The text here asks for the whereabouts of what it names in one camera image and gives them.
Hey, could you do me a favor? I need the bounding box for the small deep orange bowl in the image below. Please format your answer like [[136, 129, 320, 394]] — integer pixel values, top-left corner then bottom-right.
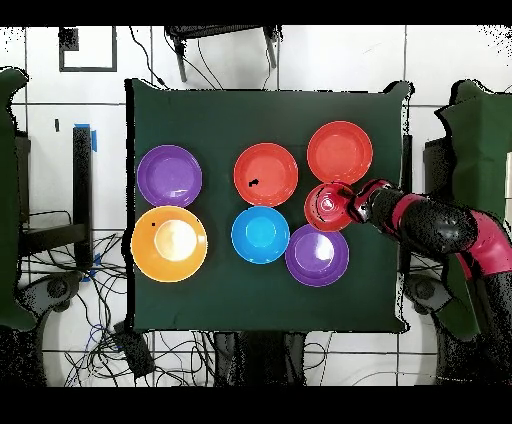
[[303, 182, 357, 233]]

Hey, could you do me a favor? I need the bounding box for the wide red-orange bowl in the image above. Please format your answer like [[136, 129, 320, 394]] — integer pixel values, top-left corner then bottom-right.
[[233, 142, 300, 208], [306, 120, 374, 186]]

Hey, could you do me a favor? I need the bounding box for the purple plastic bowl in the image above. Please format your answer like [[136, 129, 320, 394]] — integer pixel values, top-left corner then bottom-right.
[[136, 144, 204, 208], [284, 223, 350, 288]]

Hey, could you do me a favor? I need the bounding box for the blue plastic bowl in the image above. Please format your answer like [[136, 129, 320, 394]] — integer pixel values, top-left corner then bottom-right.
[[230, 205, 291, 265]]

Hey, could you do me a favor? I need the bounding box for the green cloth covered table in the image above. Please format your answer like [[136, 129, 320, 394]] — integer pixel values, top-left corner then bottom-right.
[[0, 66, 39, 332], [434, 78, 512, 341]]

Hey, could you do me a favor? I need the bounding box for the dark green tablecloth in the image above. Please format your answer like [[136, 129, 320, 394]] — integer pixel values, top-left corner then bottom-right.
[[124, 77, 413, 333]]

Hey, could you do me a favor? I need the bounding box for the black metal chair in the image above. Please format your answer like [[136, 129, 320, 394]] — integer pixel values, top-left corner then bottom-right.
[[164, 24, 283, 84]]

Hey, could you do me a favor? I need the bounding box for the large yellow-orange bowl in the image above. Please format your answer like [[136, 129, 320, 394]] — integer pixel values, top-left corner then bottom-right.
[[130, 205, 209, 284]]

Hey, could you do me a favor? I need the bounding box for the blue tape strip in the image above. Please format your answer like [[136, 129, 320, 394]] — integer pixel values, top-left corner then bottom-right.
[[74, 122, 98, 153]]

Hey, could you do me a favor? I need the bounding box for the black power brick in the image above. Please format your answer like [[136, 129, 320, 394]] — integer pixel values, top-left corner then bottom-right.
[[112, 321, 156, 379]]

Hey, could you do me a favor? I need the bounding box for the black floor cable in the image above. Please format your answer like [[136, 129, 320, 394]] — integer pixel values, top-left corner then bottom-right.
[[128, 25, 169, 89]]

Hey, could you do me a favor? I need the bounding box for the black table frame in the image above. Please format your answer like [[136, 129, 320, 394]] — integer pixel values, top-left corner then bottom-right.
[[17, 125, 95, 273]]

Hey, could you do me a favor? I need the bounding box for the blue network cable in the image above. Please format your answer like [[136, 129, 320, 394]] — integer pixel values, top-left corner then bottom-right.
[[85, 323, 121, 353]]

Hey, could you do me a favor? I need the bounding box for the black square frame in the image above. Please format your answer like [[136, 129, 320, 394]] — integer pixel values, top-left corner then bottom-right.
[[58, 25, 118, 73]]

